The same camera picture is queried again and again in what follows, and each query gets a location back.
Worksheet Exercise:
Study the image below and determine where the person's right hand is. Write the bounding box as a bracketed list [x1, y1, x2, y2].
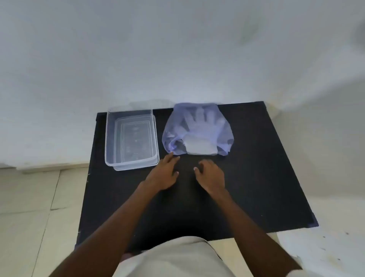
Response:
[194, 159, 227, 197]

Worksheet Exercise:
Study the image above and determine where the person's left hand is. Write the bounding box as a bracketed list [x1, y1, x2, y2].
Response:
[144, 152, 181, 191]

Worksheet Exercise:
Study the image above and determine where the person's right forearm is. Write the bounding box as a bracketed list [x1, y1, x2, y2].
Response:
[210, 189, 303, 277]

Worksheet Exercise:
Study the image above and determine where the person's left forearm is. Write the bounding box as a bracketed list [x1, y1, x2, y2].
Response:
[48, 181, 161, 277]

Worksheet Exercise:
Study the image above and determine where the clear plastic container lid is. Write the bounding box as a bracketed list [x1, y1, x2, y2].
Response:
[113, 115, 160, 172]

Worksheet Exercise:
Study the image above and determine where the clear disposable plastic glove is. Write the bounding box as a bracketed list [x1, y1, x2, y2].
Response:
[179, 107, 226, 156]

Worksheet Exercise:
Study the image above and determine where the blue disposable hair cap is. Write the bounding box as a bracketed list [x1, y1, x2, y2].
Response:
[162, 103, 235, 157]

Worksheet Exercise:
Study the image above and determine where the clear plastic storage container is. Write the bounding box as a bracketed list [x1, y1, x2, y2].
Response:
[105, 107, 159, 168]

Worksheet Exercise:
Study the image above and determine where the person's white shirt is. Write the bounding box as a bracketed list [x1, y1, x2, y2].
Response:
[113, 236, 307, 277]

